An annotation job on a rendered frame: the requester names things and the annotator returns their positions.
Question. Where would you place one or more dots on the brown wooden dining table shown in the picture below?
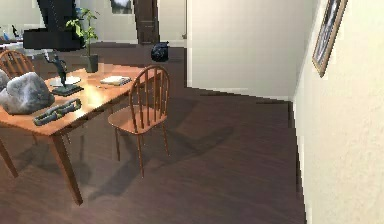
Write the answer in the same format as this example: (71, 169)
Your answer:
(95, 96)

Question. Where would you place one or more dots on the brown wooden spindle chair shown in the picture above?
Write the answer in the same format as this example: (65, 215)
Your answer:
(15, 65)
(146, 115)

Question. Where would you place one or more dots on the black bag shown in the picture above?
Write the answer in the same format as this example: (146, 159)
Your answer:
(160, 51)

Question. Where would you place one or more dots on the dark brown room door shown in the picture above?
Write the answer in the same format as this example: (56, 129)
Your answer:
(146, 20)

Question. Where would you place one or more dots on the white plate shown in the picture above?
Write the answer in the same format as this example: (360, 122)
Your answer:
(74, 80)

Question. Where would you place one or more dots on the green house plant in pot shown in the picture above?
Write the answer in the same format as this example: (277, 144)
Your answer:
(87, 43)

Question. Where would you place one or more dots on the dark figure statue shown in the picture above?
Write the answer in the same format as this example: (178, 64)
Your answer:
(63, 80)

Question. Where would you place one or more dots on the grey rock-shaped object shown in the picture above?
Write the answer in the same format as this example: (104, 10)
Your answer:
(3, 80)
(27, 93)

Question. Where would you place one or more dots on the dark framed wall picture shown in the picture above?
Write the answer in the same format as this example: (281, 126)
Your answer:
(121, 6)

